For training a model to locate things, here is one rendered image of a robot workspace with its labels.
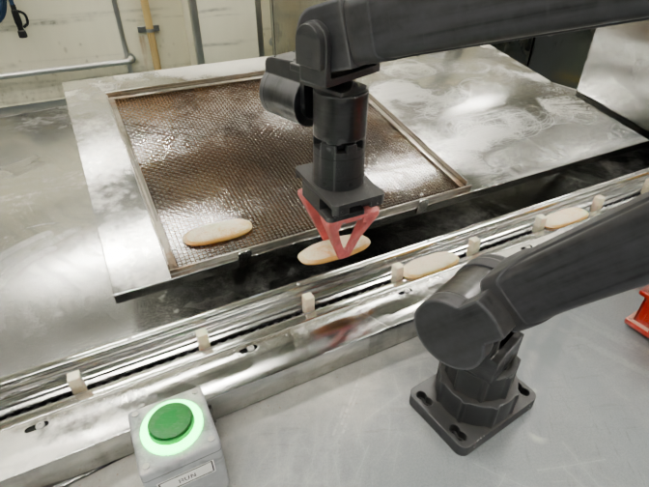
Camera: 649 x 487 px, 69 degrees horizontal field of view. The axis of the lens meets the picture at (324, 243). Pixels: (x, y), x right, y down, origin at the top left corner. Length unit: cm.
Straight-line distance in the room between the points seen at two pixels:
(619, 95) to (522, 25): 89
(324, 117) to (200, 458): 34
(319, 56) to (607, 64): 90
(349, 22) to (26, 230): 71
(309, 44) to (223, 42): 362
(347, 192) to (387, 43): 17
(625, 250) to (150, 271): 53
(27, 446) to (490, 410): 45
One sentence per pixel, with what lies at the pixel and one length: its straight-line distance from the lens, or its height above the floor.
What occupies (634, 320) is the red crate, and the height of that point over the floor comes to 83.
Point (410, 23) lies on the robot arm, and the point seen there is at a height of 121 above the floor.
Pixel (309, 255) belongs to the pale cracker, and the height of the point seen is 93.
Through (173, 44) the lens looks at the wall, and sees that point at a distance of 429.
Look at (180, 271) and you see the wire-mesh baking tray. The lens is 64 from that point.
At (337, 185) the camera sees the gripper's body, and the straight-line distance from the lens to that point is 52.
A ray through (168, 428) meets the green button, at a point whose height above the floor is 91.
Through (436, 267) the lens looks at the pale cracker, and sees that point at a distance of 70.
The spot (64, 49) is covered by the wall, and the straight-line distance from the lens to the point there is 421.
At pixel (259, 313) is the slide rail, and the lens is 63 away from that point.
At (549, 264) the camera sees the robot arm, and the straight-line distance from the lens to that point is 41.
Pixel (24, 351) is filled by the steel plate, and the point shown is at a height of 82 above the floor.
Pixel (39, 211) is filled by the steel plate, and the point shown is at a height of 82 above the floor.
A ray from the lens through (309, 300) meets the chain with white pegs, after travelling 61.
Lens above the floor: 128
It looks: 36 degrees down
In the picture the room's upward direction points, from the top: straight up
